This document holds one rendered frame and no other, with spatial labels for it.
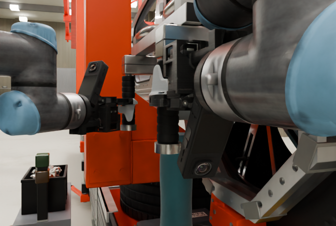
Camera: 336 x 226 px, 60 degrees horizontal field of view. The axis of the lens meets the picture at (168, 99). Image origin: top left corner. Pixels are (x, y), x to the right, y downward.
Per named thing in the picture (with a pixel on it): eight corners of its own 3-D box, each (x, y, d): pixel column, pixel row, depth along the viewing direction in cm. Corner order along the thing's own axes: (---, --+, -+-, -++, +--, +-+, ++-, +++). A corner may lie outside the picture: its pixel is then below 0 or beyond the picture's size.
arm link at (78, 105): (44, 92, 59) (74, 92, 55) (62, 92, 63) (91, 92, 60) (44, 129, 59) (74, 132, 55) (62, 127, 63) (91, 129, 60)
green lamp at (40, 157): (48, 167, 91) (48, 154, 91) (34, 168, 90) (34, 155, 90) (49, 164, 95) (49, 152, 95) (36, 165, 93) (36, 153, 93)
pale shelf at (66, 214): (71, 227, 93) (71, 218, 93) (11, 235, 88) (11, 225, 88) (71, 188, 134) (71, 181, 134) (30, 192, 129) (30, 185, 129)
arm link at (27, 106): (21, 85, 46) (21, 140, 46) (72, 87, 56) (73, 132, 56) (-10, 86, 49) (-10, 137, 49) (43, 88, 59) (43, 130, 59)
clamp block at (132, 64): (157, 74, 79) (157, 54, 79) (124, 73, 76) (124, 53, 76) (152, 75, 84) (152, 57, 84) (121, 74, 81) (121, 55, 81)
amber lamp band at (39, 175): (49, 183, 91) (48, 170, 91) (35, 184, 90) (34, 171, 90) (49, 180, 95) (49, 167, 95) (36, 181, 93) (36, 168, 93)
